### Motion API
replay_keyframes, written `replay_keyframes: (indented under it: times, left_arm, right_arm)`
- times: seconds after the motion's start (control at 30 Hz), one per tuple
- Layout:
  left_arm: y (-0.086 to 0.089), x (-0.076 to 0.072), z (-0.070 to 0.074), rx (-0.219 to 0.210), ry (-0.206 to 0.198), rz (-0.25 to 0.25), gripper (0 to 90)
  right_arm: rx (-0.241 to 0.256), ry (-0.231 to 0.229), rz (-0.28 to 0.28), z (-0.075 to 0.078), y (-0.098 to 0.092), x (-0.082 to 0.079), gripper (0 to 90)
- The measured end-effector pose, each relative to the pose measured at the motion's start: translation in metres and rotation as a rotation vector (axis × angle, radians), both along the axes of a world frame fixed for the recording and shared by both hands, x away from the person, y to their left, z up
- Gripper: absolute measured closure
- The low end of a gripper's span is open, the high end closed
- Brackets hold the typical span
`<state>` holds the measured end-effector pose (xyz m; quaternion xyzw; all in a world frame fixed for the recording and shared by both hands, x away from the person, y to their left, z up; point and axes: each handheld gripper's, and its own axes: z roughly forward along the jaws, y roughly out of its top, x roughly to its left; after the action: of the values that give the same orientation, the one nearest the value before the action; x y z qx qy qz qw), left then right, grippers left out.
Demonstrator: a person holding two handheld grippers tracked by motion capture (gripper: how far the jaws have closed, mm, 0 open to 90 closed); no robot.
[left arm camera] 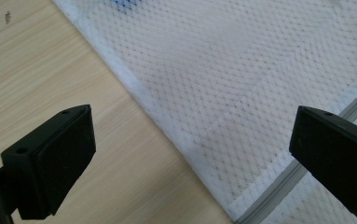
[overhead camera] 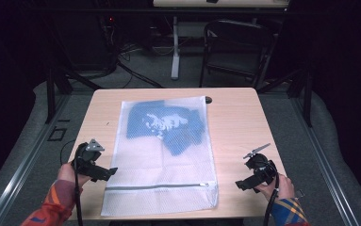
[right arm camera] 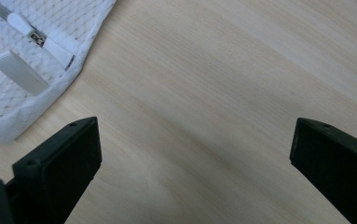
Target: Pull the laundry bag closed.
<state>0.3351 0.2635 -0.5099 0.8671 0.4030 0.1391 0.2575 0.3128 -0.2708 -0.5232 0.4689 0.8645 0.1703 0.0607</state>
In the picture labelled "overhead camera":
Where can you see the black metal stand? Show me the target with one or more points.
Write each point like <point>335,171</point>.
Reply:
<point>307,94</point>
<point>51,91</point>

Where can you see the person's left hand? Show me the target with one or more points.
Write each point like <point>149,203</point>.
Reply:
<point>66,174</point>

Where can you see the white mesh laundry bag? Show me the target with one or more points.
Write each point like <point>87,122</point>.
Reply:
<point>162,166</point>

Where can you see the person's right hand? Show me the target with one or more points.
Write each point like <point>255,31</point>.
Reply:
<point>283,188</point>

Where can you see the black folding chair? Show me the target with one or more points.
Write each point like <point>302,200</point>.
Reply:
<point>237,50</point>

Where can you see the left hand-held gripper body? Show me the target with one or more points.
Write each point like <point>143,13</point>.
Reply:
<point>85,158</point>

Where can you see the blue garment with white print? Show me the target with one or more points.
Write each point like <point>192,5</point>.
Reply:
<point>181,132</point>

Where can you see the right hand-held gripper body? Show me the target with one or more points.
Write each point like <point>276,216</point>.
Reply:
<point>261,168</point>

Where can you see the aluminium floor rail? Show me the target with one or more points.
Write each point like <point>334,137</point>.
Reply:
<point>322,166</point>
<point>21,169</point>

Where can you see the black round table grommet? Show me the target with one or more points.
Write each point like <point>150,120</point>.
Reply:
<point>208,100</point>

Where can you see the white desk leg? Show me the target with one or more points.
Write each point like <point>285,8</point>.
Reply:
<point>175,47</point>

